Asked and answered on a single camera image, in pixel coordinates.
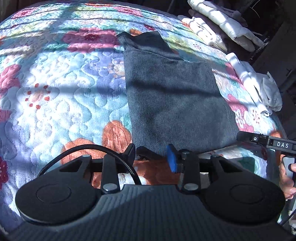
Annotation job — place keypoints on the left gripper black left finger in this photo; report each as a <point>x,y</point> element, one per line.
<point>129,156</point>

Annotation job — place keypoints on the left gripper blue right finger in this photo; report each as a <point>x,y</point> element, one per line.
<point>174,159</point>

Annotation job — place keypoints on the dark grey henley shirt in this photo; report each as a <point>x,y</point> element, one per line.
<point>173,101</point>

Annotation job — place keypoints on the person's right hand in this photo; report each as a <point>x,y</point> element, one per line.
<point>286,183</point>

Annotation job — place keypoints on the crumpled white clothing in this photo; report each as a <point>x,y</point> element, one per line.
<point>262,88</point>

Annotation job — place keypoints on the floral quilted bedspread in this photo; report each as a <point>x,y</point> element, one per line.
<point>63,84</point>

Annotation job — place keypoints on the folded dark purple garment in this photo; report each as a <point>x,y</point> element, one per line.
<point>230,44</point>

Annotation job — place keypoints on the folded white garment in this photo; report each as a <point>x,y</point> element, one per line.
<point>204,32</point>

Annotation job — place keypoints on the folded lavender garment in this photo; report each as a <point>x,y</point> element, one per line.
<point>236,15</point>

